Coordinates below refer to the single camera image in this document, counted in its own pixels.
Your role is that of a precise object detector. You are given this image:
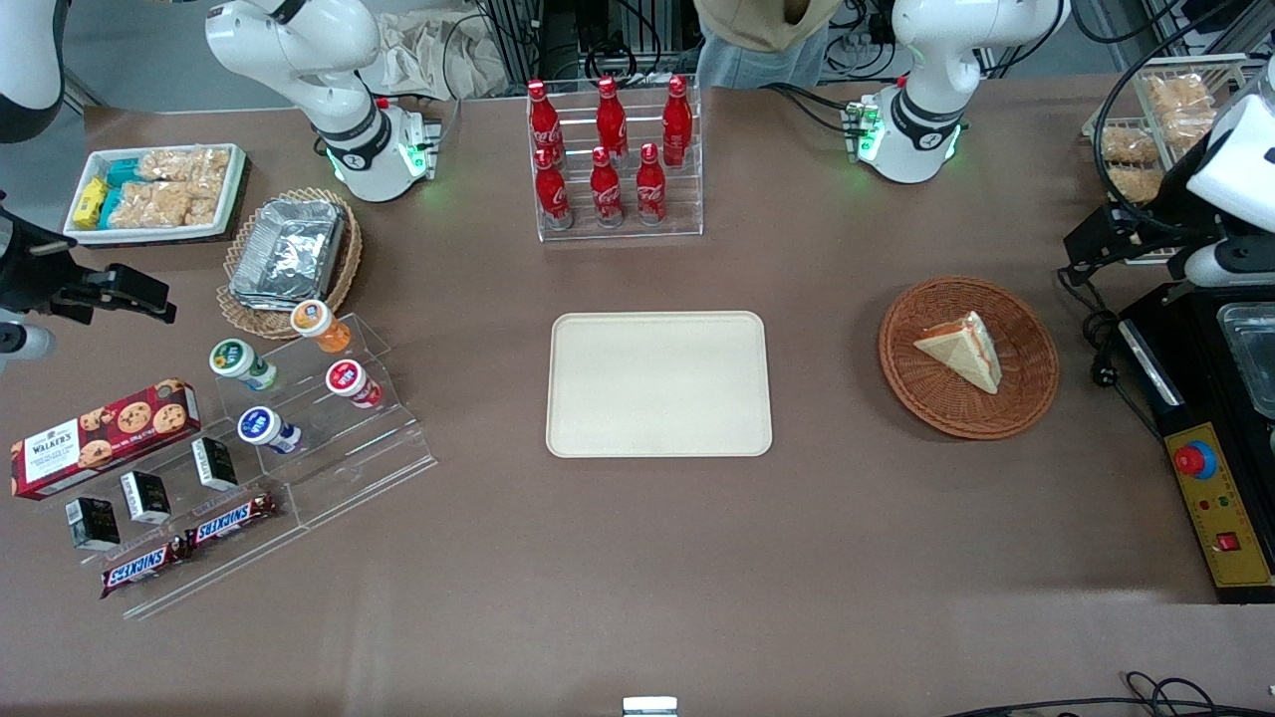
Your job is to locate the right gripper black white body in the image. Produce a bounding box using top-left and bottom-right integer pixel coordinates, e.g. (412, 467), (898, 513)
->
(0, 199), (96, 369)

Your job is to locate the triangular sandwich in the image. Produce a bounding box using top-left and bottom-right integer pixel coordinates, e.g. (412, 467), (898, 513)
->
(913, 311), (1003, 395)

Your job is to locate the white rectangular snack tray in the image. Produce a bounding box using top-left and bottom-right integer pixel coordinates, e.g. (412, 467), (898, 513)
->
(62, 142), (249, 248)

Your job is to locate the light tan wicker basket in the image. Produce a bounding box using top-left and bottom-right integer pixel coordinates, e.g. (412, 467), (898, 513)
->
(216, 186), (364, 343)

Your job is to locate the brown round wicker basket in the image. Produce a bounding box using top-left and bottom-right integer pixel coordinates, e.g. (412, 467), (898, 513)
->
(878, 276), (1061, 441)

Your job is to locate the beige rectangular plastic tray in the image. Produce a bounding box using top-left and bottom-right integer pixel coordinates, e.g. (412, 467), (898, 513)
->
(546, 311), (774, 459)

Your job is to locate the clear bag of rice crackers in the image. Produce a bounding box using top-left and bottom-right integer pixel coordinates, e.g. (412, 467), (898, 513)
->
(136, 146), (232, 186)
(110, 180), (223, 230)

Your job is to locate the clear plastic container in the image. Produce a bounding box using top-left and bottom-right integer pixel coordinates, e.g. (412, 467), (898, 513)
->
(1217, 302), (1275, 421)

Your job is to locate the green lid yogurt cup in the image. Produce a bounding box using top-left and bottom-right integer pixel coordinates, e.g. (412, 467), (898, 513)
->
(208, 338), (279, 392)

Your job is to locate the red Walkers cookie box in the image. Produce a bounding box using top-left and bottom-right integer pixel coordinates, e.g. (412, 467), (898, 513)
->
(9, 377), (203, 502)

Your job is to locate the silver foil container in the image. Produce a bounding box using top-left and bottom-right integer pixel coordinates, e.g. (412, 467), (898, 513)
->
(228, 198), (348, 311)

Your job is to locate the small black box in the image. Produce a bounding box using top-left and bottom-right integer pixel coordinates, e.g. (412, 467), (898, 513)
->
(190, 435), (240, 493)
(119, 469), (173, 527)
(65, 495), (123, 553)

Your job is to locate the blue lid yogurt cup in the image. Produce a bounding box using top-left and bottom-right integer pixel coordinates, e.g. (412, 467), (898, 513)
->
(236, 405), (303, 456)

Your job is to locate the orange lid yogurt cup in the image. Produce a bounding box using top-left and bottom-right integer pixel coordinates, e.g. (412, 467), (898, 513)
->
(290, 299), (354, 356)

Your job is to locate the red emergency stop button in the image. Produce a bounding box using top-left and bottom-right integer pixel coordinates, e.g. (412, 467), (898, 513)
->
(1172, 439), (1218, 481)

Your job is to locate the red lid yogurt cup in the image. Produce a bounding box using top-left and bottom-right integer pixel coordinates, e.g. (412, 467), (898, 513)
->
(325, 358), (384, 410)

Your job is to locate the Snickers chocolate bar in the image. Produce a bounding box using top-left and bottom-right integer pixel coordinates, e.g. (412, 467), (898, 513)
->
(184, 491), (281, 552)
(99, 537), (193, 600)

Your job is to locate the black machine with yellow panel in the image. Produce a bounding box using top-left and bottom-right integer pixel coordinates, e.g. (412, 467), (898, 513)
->
(1115, 283), (1275, 605)

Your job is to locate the clear acrylic stepped snack stand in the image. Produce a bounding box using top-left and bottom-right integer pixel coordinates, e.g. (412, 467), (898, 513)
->
(38, 436), (312, 621)

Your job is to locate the clear acrylic stepped cup stand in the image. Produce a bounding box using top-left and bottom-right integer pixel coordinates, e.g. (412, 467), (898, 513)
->
(212, 313), (440, 530)

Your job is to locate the beige crumpled cloth bag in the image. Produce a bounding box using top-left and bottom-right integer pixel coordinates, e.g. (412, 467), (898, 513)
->
(361, 9), (511, 102)

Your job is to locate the person in beige top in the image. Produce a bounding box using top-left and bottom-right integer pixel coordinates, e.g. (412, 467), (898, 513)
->
(691, 0), (846, 91)

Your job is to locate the clear acrylic bottle rack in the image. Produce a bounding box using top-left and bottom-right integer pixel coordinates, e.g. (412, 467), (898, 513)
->
(525, 74), (705, 244)

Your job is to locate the red cola bottle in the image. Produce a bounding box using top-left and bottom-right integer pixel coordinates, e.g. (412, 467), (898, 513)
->
(595, 76), (630, 160)
(661, 75), (694, 169)
(635, 142), (668, 227)
(526, 80), (566, 162)
(589, 146), (626, 229)
(533, 147), (575, 231)

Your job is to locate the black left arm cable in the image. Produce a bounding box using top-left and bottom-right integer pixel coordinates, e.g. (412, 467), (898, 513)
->
(1092, 18), (1275, 242)

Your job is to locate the white wire rack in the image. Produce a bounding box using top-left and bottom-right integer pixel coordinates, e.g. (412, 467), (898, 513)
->
(1082, 53), (1258, 266)

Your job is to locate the black power cable with plug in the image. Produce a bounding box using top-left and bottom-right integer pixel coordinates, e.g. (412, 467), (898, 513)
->
(1058, 264), (1168, 441)

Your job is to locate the black base cable bundle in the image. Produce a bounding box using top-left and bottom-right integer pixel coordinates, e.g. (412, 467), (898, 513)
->
(765, 82), (870, 137)

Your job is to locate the black cable at table edge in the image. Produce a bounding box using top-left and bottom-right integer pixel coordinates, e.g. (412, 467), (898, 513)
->
(941, 671), (1275, 717)

